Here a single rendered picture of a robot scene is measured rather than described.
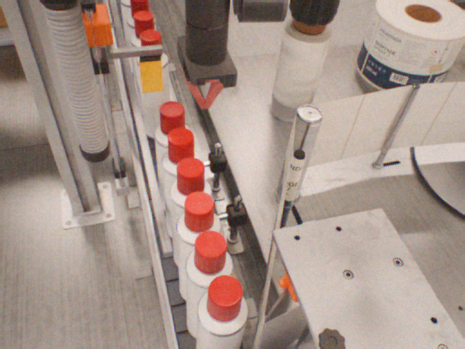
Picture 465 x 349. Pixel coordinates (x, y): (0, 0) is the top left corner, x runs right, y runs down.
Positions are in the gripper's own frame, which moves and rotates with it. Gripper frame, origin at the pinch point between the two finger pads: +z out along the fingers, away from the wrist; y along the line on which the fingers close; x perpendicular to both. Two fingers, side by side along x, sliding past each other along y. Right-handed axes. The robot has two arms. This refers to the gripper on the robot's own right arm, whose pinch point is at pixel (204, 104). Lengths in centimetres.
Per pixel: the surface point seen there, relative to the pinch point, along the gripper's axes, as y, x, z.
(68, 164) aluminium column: -3.4, 21.7, 5.2
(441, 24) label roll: 14, -53, 0
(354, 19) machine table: 50, -58, 20
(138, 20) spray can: 14.6, 7.7, -6.5
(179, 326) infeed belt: -28.6, 10.1, 13.3
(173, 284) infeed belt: -22.3, 9.7, 13.4
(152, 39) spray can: 8.6, 6.5, -6.7
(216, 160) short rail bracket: -3.6, -1.4, 9.7
